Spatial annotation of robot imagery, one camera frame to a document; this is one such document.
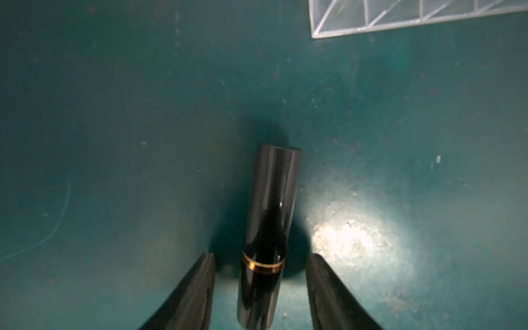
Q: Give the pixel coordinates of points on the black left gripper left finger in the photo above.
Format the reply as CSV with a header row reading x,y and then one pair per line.
x,y
189,305

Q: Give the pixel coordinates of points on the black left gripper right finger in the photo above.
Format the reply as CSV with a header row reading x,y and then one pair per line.
x,y
332,306

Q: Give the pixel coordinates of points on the clear acrylic lipstick organizer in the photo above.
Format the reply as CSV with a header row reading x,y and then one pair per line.
x,y
336,18

